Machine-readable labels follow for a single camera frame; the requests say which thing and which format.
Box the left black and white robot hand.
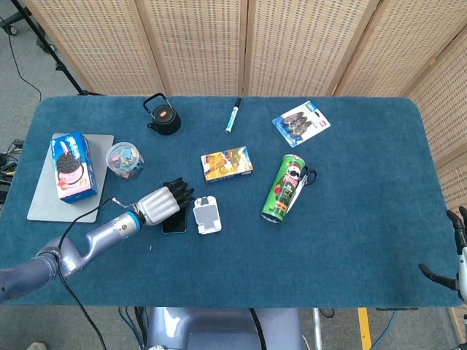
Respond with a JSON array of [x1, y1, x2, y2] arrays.
[[133, 177, 196, 226]]

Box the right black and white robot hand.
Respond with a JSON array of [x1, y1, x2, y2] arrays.
[[418, 206, 467, 302]]

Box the black smartphone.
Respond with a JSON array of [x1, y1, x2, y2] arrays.
[[161, 209, 188, 235]]

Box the white phone stand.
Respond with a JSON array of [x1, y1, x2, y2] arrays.
[[192, 195, 223, 236]]

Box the clear jar of coloured clips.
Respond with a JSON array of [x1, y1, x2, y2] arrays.
[[105, 141, 144, 181]]

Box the yellow snack box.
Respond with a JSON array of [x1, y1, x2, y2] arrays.
[[200, 146, 255, 184]]

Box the black teapot with orange knob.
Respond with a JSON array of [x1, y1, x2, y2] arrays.
[[142, 93, 182, 136]]

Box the blue Oreo cookie box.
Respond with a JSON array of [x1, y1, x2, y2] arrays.
[[49, 131, 99, 204]]

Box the grey closed laptop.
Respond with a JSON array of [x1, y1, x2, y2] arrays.
[[27, 133, 115, 224]]

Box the white marker pen black cap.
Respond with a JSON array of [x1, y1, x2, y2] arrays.
[[225, 96, 242, 135]]

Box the green Pringles can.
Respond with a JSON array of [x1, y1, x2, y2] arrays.
[[260, 153, 306, 224]]

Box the blue table mat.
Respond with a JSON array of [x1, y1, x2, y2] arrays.
[[0, 95, 464, 309]]

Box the grey-blue robot torso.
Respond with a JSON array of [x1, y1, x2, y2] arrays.
[[145, 307, 306, 350]]

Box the metal table leg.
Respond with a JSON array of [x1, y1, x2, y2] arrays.
[[312, 308, 324, 350]]

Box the binder clips blister pack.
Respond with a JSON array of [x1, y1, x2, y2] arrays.
[[271, 101, 332, 148]]

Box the woven wooden folding screen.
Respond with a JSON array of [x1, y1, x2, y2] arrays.
[[21, 0, 467, 227]]

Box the black caster wheel base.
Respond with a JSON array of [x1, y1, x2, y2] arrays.
[[0, 0, 23, 36]]

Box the blue cable by yellow line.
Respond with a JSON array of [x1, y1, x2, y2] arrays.
[[370, 309, 398, 350]]

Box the blue cables under table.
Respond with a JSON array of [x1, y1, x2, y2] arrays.
[[118, 307, 147, 350]]

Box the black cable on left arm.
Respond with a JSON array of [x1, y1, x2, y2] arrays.
[[57, 195, 128, 350]]

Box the black handled scissors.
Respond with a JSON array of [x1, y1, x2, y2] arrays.
[[285, 166, 317, 214]]

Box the bundle of floor cables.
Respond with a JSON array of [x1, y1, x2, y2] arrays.
[[0, 139, 25, 205]]

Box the black cable on torso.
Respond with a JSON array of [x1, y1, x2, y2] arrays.
[[249, 308, 269, 350]]

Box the thin black floor cable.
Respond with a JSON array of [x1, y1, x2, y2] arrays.
[[7, 16, 43, 101]]

